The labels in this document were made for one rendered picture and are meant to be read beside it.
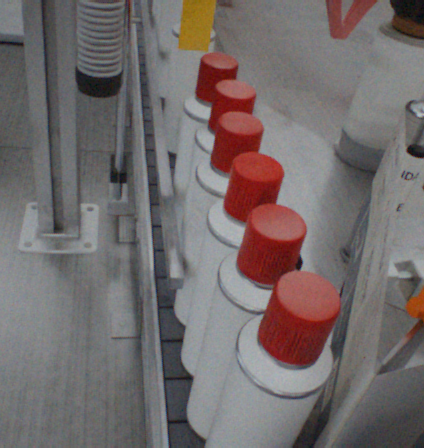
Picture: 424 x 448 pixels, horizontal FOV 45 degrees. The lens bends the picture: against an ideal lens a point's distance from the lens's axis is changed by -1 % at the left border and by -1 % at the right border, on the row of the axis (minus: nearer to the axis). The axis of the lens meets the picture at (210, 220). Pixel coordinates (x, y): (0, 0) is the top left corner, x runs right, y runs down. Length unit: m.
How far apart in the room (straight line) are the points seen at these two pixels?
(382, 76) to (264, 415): 0.52
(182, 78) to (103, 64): 0.27
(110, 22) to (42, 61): 0.15
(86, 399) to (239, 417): 0.23
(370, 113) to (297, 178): 0.13
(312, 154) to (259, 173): 0.45
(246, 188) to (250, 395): 0.12
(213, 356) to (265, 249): 0.10
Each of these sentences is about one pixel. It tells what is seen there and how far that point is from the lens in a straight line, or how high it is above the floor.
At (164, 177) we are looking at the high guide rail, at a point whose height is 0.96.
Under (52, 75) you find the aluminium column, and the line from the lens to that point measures 0.52.
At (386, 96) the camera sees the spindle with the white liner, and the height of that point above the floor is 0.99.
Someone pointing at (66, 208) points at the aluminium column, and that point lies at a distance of 0.59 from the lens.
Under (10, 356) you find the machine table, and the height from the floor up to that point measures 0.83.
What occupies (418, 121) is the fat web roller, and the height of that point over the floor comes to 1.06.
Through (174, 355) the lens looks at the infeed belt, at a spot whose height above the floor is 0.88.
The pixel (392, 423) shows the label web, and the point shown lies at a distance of 0.33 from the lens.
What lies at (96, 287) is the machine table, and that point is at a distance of 0.57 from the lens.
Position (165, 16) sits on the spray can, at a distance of 0.78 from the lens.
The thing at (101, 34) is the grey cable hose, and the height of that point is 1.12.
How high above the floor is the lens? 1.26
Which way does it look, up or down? 39 degrees down
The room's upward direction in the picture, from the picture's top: 11 degrees clockwise
